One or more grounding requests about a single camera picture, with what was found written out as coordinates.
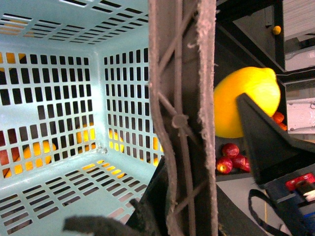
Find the light blue plastic basket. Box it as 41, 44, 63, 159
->
0, 0, 163, 236

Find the orange lemon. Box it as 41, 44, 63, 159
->
272, 26, 282, 35

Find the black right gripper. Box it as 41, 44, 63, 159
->
238, 98, 315, 236

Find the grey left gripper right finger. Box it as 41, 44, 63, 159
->
148, 0, 219, 236

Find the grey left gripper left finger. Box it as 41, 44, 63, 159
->
63, 198, 148, 236

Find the yellow lemon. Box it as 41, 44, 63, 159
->
214, 66, 281, 139

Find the red apple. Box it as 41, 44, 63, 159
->
231, 154, 251, 173
216, 157, 233, 174
221, 143, 240, 158

